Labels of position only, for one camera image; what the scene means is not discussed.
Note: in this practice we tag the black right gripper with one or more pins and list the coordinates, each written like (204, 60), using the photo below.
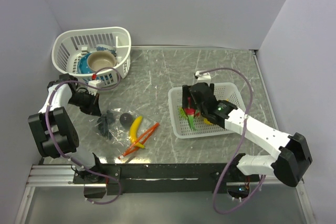
(186, 94)

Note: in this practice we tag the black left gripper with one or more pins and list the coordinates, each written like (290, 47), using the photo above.
(93, 107)

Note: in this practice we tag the red fake apple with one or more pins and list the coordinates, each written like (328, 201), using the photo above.
(190, 115)

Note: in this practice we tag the green fake grapes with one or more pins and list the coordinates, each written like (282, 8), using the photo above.
(182, 113)

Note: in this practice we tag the dark round fake fruit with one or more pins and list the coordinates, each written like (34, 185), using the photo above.
(126, 120)

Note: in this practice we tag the clear zip top bag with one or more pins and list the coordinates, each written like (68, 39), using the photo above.
(121, 135)

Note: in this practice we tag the single yellow fake banana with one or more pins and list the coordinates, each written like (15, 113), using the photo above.
(134, 129)

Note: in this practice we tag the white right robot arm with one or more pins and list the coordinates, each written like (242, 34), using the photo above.
(288, 155)

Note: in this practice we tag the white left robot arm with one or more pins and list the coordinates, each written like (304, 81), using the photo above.
(54, 133)

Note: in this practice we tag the blue plate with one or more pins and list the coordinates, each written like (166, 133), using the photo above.
(82, 66)

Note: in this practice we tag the beige bowl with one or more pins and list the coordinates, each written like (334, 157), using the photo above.
(101, 59)

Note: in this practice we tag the white perforated tray basket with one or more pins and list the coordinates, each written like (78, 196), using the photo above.
(223, 91)

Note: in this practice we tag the blue patterned white dish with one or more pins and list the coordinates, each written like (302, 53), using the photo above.
(103, 47)

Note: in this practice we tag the white slotted dish basket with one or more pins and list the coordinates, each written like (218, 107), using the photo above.
(72, 48)

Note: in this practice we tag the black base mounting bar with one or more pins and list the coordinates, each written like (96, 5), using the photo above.
(118, 179)

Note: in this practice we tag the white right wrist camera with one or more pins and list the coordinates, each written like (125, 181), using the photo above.
(203, 77)

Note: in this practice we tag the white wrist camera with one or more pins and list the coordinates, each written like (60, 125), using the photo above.
(94, 85)
(203, 77)

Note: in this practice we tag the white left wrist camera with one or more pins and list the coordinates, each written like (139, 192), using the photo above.
(94, 85)

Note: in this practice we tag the aluminium frame rail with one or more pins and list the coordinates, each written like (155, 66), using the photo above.
(63, 175)

